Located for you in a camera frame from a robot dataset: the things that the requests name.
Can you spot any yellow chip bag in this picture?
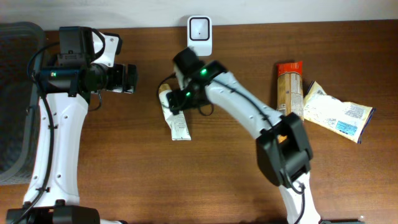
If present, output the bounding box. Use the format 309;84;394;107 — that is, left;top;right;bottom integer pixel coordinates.
303;81;376;144

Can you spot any grey plastic mesh basket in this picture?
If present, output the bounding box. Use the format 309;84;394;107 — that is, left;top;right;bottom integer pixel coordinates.
1;22;45;185

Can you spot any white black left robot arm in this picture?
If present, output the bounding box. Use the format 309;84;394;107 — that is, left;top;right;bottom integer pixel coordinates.
6;26;137;223

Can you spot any white tube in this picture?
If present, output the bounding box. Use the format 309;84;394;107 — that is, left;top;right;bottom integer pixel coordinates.
158;84;192;141

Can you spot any white barcode scanner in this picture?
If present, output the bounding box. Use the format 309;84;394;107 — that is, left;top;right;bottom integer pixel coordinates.
187;15;213;57

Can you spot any orange pasta package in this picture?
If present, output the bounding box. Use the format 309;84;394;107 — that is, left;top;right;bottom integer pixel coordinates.
277;61;305;121

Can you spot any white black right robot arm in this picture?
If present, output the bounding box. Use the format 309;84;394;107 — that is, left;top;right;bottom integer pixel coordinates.
167;48;322;223

